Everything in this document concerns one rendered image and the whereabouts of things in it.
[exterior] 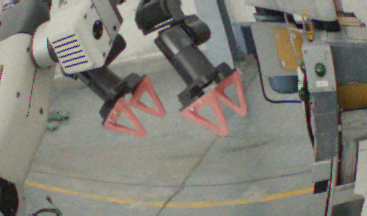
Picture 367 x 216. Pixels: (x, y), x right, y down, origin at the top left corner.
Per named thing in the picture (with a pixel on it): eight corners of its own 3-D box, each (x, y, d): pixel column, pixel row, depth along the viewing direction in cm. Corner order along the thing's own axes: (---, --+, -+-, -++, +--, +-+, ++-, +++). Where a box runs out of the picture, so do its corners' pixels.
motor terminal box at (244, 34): (248, 64, 128) (237, 26, 125) (240, 57, 138) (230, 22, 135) (273, 61, 129) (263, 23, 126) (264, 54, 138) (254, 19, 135)
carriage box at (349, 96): (318, 127, 117) (301, 20, 107) (320, 90, 147) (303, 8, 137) (374, 119, 108) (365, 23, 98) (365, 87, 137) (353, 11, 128)
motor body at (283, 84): (266, 98, 133) (248, 16, 126) (273, 82, 146) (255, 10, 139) (307, 95, 127) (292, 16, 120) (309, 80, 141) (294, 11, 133)
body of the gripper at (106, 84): (140, 76, 97) (114, 56, 97) (118, 94, 88) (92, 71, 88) (125, 101, 100) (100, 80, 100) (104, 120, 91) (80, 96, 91)
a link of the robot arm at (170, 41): (144, 41, 88) (164, 24, 84) (164, 32, 93) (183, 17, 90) (167, 69, 88) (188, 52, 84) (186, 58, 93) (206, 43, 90)
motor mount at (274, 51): (261, 78, 127) (248, 23, 122) (264, 71, 133) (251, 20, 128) (337, 75, 117) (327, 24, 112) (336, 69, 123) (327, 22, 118)
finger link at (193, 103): (249, 113, 86) (217, 69, 86) (235, 129, 80) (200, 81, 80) (222, 133, 90) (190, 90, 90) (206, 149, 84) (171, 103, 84)
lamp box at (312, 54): (308, 92, 80) (301, 47, 78) (309, 85, 84) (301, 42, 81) (336, 90, 77) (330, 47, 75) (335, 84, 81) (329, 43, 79)
